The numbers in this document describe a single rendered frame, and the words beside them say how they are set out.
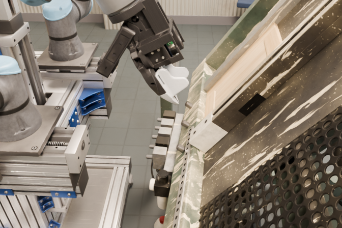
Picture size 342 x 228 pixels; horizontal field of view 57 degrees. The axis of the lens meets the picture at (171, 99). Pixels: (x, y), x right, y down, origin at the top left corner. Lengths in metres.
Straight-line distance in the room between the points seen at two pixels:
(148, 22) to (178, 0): 3.89
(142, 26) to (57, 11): 0.84
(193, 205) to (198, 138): 0.23
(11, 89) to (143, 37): 0.51
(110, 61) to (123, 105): 2.29
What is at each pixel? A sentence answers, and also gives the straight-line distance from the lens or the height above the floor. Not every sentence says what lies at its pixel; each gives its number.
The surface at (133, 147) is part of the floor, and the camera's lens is 2.42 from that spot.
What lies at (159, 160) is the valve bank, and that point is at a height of 0.73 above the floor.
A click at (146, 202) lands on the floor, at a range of 2.09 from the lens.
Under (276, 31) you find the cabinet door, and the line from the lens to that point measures 1.19.
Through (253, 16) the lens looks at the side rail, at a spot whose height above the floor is 1.16.
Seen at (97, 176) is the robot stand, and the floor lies 0.21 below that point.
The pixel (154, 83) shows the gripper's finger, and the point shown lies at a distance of 0.55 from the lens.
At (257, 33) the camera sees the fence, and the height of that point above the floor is 1.18.
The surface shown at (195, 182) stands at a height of 0.89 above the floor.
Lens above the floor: 1.67
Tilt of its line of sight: 35 degrees down
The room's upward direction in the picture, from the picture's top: straight up
